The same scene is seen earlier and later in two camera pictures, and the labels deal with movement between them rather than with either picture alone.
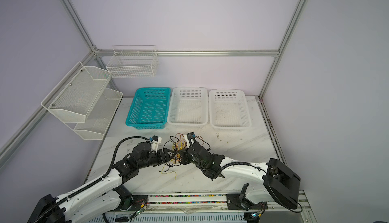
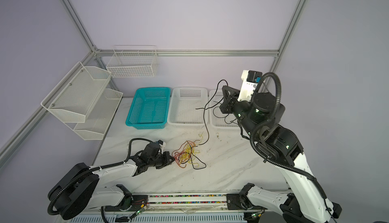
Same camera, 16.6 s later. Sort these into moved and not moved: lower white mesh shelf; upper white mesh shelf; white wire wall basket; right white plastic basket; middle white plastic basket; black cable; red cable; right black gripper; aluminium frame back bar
Moved: red cable; black cable; right black gripper
Not moved: upper white mesh shelf; lower white mesh shelf; aluminium frame back bar; white wire wall basket; middle white plastic basket; right white plastic basket
